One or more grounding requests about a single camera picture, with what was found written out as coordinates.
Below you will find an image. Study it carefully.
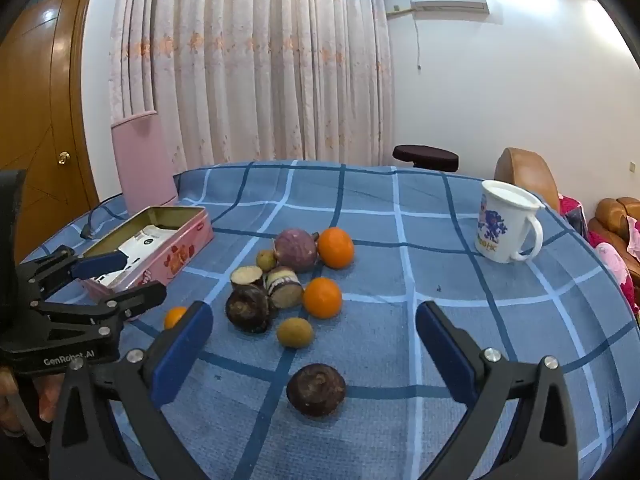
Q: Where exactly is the pink metal tin box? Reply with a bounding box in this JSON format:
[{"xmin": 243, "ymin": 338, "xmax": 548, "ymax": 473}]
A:
[{"xmin": 82, "ymin": 206, "xmax": 214, "ymax": 301}]

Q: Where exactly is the white printed mug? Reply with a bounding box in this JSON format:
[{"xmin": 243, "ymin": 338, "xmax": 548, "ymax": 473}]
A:
[{"xmin": 475, "ymin": 180, "xmax": 544, "ymax": 263}]

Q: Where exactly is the purple round turnip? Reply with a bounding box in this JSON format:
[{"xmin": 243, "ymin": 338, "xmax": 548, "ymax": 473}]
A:
[{"xmin": 273, "ymin": 228, "xmax": 318, "ymax": 272}]

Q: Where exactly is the brass door knob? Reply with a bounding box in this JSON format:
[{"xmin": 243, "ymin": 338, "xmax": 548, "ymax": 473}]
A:
[{"xmin": 58, "ymin": 151, "xmax": 70, "ymax": 166}]

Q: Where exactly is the wooden door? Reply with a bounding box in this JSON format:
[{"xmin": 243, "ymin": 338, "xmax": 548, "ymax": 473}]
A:
[{"xmin": 1, "ymin": 0, "xmax": 99, "ymax": 261}]

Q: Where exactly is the dark round stool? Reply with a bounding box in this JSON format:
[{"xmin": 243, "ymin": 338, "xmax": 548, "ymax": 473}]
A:
[{"xmin": 393, "ymin": 144, "xmax": 460, "ymax": 172}]

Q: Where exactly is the brown leather armchair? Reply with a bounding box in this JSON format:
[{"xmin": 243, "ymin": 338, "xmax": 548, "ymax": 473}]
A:
[{"xmin": 494, "ymin": 148, "xmax": 560, "ymax": 212}]

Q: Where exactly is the black power cable plug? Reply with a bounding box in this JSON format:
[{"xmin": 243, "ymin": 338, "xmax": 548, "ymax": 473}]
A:
[{"xmin": 79, "ymin": 193, "xmax": 122, "ymax": 240}]

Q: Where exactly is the pink floral curtain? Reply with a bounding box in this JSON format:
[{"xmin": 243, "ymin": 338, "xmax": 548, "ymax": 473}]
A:
[{"xmin": 110, "ymin": 0, "xmax": 394, "ymax": 171}]

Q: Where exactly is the person's left hand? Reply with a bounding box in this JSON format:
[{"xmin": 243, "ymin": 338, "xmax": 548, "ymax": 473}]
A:
[{"xmin": 1, "ymin": 367, "xmax": 65, "ymax": 434}]

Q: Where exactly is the small green-brown fruit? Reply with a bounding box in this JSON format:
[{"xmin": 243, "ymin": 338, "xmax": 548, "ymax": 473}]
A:
[
  {"xmin": 277, "ymin": 318, "xmax": 314, "ymax": 349},
  {"xmin": 256, "ymin": 249, "xmax": 278, "ymax": 273}
]

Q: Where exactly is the small orange tangerine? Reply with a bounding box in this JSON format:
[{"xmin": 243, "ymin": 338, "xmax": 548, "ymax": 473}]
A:
[{"xmin": 164, "ymin": 306, "xmax": 188, "ymax": 330}]

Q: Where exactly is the pink electric kettle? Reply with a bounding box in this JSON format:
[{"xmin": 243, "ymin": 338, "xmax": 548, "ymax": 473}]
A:
[{"xmin": 112, "ymin": 110, "xmax": 178, "ymax": 216}]

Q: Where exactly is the blue plaid tablecloth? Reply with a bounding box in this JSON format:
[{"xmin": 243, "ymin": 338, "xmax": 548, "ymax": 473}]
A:
[{"xmin": 19, "ymin": 160, "xmax": 640, "ymax": 480}]

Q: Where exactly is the brown leather sofa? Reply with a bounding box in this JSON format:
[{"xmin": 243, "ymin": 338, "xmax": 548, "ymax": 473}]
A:
[{"xmin": 588, "ymin": 197, "xmax": 639, "ymax": 304}]

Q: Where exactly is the dark mangosteen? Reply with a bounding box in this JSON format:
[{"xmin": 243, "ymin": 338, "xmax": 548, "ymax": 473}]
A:
[
  {"xmin": 286, "ymin": 363, "xmax": 346, "ymax": 417},
  {"xmin": 226, "ymin": 285, "xmax": 276, "ymax": 334}
]

